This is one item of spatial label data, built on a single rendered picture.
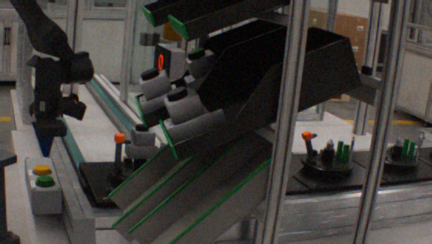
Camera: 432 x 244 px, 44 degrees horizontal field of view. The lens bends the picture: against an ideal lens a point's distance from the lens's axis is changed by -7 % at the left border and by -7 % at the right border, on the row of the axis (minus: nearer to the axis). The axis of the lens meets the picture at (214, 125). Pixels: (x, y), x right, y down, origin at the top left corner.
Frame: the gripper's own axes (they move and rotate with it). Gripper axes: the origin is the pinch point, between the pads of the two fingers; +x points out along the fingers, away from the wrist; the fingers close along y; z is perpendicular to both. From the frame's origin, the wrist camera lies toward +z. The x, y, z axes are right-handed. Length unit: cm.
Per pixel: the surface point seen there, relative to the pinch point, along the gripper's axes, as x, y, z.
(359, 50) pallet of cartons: 50, 534, 512
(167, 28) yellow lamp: -23.1, 15.3, 31.3
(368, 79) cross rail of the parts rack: -25, -51, 40
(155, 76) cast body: -20.7, -31.4, 13.3
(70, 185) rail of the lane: 10.4, -0.1, 5.6
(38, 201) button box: 12.3, -3.5, -2.2
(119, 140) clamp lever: -0.7, -2.9, 15.8
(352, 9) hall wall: 0, 746, 655
